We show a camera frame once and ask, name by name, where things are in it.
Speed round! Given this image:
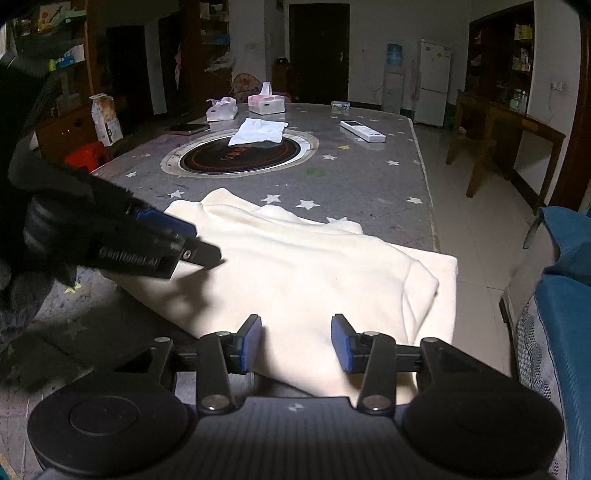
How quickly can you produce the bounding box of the wooden desk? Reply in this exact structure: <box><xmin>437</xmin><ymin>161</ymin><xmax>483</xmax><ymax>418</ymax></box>
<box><xmin>445</xmin><ymin>90</ymin><xmax>568</xmax><ymax>213</ymax></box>

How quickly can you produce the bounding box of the blue sofa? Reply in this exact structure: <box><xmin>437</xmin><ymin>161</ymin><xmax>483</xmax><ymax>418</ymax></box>
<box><xmin>499</xmin><ymin>205</ymin><xmax>591</xmax><ymax>480</ymax></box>

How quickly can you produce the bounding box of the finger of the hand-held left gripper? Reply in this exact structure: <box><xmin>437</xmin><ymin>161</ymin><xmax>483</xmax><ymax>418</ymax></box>
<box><xmin>175</xmin><ymin>235</ymin><xmax>223</xmax><ymax>269</ymax></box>
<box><xmin>127</xmin><ymin>205</ymin><xmax>197</xmax><ymax>241</ymax></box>

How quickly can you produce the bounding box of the cream sweater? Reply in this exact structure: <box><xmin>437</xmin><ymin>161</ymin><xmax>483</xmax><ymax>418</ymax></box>
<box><xmin>104</xmin><ymin>188</ymin><xmax>459</xmax><ymax>409</ymax></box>

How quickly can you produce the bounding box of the white tissue paper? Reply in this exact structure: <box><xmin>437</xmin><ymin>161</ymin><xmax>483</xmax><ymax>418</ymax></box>
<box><xmin>228</xmin><ymin>117</ymin><xmax>289</xmax><ymax>147</ymax></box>

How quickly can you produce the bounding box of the white paper bag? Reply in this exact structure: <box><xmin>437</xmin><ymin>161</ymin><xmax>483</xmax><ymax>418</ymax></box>
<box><xmin>89</xmin><ymin>93</ymin><xmax>124</xmax><ymax>147</ymax></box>

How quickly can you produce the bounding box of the wooden storage cabinet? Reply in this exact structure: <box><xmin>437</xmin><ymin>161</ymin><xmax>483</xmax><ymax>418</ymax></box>
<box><xmin>0</xmin><ymin>0</ymin><xmax>95</xmax><ymax>162</ymax></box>

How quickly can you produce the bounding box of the red plastic stool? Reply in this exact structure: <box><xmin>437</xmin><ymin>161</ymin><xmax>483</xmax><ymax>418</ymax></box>
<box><xmin>65</xmin><ymin>141</ymin><xmax>112</xmax><ymax>174</ymax></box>

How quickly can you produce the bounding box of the white remote control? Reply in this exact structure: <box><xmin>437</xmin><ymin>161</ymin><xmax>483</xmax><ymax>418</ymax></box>
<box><xmin>340</xmin><ymin>120</ymin><xmax>386</xmax><ymax>143</ymax></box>

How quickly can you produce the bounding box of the grey lace sofa cover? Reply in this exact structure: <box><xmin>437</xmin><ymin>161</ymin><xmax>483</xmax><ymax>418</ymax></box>
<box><xmin>512</xmin><ymin>291</ymin><xmax>571</xmax><ymax>480</ymax></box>

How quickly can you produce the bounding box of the white tissue pack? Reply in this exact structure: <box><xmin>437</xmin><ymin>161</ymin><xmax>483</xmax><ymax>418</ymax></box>
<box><xmin>205</xmin><ymin>97</ymin><xmax>239</xmax><ymax>122</ymax></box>

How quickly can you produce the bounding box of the round built-in cooktop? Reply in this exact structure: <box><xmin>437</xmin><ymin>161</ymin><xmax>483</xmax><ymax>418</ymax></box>
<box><xmin>161</xmin><ymin>129</ymin><xmax>319</xmax><ymax>178</ymax></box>

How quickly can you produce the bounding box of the dark wooden door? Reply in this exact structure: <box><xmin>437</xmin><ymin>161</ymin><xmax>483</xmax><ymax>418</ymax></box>
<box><xmin>288</xmin><ymin>4</ymin><xmax>351</xmax><ymax>104</ymax></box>

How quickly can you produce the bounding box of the black phone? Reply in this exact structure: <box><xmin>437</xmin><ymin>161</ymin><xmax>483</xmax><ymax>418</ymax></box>
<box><xmin>166</xmin><ymin>123</ymin><xmax>211</xmax><ymax>136</ymax></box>

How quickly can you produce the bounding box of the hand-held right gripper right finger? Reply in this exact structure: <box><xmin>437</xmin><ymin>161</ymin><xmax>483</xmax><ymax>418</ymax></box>
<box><xmin>330</xmin><ymin>314</ymin><xmax>481</xmax><ymax>415</ymax></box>

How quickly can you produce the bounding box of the dark wooden stand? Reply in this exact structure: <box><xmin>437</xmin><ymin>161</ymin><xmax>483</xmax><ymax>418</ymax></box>
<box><xmin>272</xmin><ymin>58</ymin><xmax>293</xmax><ymax>95</ymax></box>

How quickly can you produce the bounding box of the white refrigerator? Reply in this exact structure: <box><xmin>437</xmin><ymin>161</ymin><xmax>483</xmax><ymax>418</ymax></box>
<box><xmin>413</xmin><ymin>38</ymin><xmax>452</xmax><ymax>127</ymax></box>

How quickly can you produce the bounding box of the pink tissue box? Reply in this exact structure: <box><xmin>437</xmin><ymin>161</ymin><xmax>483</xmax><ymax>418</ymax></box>
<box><xmin>248</xmin><ymin>82</ymin><xmax>286</xmax><ymax>115</ymax></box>

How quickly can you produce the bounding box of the tall wooden shelf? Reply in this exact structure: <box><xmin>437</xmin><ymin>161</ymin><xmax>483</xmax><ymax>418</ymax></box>
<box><xmin>180</xmin><ymin>0</ymin><xmax>232</xmax><ymax>116</ymax></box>

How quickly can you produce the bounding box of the white water dispenser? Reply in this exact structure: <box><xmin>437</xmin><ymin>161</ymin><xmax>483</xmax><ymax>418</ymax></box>
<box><xmin>383</xmin><ymin>65</ymin><xmax>407</xmax><ymax>114</ymax></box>

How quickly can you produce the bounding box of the grey star-print tablecloth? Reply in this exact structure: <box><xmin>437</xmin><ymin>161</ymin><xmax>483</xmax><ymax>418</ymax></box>
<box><xmin>0</xmin><ymin>102</ymin><xmax>438</xmax><ymax>462</ymax></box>

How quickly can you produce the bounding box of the dark wooden display cabinet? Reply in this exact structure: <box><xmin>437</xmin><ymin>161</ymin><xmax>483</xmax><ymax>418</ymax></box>
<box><xmin>466</xmin><ymin>2</ymin><xmax>536</xmax><ymax>114</ymax></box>

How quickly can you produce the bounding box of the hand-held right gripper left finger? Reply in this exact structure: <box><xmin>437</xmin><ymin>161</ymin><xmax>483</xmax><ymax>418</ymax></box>
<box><xmin>113</xmin><ymin>314</ymin><xmax>263</xmax><ymax>415</ymax></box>

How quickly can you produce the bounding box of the dotted children's play tent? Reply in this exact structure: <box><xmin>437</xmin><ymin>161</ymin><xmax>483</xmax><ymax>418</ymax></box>
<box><xmin>231</xmin><ymin>73</ymin><xmax>291</xmax><ymax>103</ymax></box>

